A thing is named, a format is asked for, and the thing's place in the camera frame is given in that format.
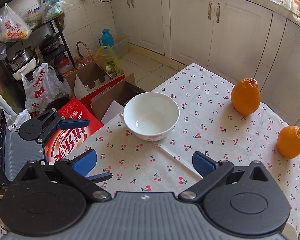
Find yellow plastic bag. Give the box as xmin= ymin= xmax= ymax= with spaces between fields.
xmin=94 ymin=46 xmax=124 ymax=78

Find white bowl pink flowers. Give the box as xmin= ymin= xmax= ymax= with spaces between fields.
xmin=123 ymin=92 xmax=180 ymax=142

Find brown cardboard box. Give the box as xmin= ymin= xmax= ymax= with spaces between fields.
xmin=65 ymin=58 xmax=144 ymax=124

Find red white plastic bag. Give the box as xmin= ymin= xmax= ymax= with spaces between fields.
xmin=21 ymin=63 xmax=66 ymax=113

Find black metal shelf rack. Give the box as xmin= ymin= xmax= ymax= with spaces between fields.
xmin=0 ymin=0 xmax=76 ymax=106

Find wicker basket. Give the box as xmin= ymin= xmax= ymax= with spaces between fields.
xmin=74 ymin=41 xmax=94 ymax=69

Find red cardboard box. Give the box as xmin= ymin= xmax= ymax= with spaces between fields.
xmin=44 ymin=98 xmax=103 ymax=163

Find hanging snack plastic bag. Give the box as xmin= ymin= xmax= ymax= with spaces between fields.
xmin=0 ymin=3 xmax=32 ymax=42

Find hanging green plastic bag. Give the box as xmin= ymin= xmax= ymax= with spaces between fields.
xmin=40 ymin=0 xmax=74 ymax=23

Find cherry print tablecloth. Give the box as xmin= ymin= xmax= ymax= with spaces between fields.
xmin=69 ymin=64 xmax=300 ymax=231

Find bumpy orange fruit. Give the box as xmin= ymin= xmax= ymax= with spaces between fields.
xmin=231 ymin=78 xmax=261 ymax=115

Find blue thermos jug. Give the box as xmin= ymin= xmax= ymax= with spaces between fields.
xmin=98 ymin=29 xmax=114 ymax=47

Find orange fruit with leaf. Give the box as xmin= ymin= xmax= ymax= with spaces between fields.
xmin=276 ymin=126 xmax=300 ymax=159

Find white floral plate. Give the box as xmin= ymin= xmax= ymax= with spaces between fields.
xmin=282 ymin=223 xmax=299 ymax=240

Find white kitchen cabinets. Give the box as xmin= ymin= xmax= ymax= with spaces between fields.
xmin=111 ymin=0 xmax=300 ymax=125

